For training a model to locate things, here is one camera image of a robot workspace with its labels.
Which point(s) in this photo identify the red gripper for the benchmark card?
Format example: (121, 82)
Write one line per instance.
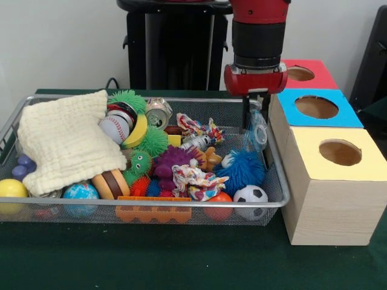
(255, 81)

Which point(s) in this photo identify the crushed clear plastic bottle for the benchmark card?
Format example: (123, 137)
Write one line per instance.
(258, 133)

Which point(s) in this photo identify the crushed drink can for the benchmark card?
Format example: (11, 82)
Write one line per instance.
(158, 112)

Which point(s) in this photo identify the green puffer ball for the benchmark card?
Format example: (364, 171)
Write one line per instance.
(124, 97)

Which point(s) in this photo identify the cream waffle cloth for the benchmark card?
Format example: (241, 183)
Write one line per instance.
(66, 142)

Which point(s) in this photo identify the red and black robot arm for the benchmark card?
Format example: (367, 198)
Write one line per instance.
(260, 36)

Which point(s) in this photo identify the wooden box with three holes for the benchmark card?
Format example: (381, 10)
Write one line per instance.
(329, 211)

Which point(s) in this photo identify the blue puffer ball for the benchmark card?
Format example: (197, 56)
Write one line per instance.
(242, 172)

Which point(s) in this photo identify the soccer ball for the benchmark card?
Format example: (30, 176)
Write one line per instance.
(251, 196)

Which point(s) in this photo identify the purple spiky toy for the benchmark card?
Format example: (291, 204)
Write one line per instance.
(173, 160)

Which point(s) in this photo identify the dark green table cloth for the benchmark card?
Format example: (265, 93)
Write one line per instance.
(378, 111)
(181, 256)

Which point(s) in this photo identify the black chair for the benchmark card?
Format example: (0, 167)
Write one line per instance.
(372, 60)

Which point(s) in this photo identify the white baseball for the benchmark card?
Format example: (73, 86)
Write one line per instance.
(114, 129)

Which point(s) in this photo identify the toy hamburger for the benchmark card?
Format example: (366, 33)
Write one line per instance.
(110, 184)

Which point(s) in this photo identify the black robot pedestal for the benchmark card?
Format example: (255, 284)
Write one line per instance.
(178, 45)

